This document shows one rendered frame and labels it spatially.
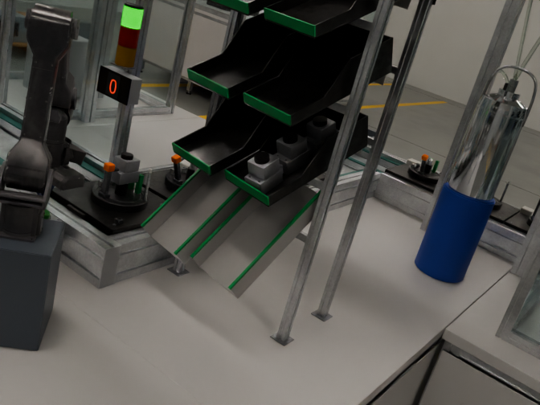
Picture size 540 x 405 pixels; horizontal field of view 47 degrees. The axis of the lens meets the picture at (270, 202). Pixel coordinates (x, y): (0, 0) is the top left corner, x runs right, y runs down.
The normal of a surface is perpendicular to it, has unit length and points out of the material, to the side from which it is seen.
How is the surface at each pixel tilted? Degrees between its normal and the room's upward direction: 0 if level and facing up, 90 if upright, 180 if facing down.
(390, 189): 90
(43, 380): 0
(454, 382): 90
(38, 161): 64
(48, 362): 0
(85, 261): 90
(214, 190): 45
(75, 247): 90
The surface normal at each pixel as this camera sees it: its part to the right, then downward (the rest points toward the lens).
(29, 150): 0.24, -0.03
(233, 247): -0.33, -0.58
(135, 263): 0.78, 0.41
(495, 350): 0.25, -0.90
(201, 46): -0.59, 0.15
